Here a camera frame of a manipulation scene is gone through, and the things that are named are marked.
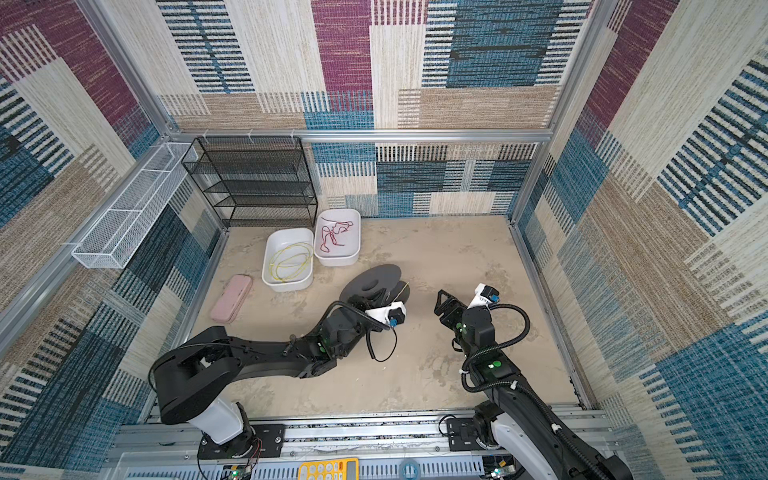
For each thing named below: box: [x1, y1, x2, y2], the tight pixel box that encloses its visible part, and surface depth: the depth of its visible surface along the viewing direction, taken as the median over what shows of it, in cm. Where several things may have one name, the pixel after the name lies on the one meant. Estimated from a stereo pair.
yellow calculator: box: [298, 457, 359, 480], surface depth 70 cm
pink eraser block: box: [211, 275, 252, 324], surface depth 99 cm
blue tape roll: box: [399, 459, 421, 480], surface depth 71 cm
